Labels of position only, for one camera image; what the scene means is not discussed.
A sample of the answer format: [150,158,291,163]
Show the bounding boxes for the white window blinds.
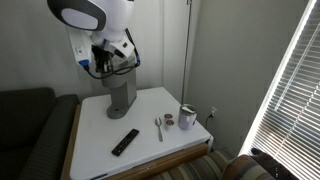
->
[238,0,320,180]

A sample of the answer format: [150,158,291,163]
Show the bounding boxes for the white wall outlet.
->
[209,106,219,119]

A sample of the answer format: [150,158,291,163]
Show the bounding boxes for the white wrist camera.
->
[104,35,136,60]

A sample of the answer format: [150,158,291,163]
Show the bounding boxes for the black remote control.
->
[111,128,141,158]

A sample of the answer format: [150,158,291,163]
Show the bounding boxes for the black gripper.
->
[91,44,114,74]

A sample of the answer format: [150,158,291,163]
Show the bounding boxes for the striped fabric couch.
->
[146,148,301,180]

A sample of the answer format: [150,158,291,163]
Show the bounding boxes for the striped couch cushion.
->
[220,154,278,180]

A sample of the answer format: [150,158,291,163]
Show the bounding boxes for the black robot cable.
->
[83,28,142,80]

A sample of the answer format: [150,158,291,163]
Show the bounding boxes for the white table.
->
[60,103,210,180]

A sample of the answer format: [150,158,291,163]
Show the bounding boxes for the thin metal pole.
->
[180,0,194,104]

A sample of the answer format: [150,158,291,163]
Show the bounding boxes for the gray single-serve coffee machine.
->
[100,57,138,120]

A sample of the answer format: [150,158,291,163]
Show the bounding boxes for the black power cord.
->
[204,112,215,130]

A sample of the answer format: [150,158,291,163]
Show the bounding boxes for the metal spoon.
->
[154,117,165,143]

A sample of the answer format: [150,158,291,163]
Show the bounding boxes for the dark gray fabric couch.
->
[0,87,81,180]

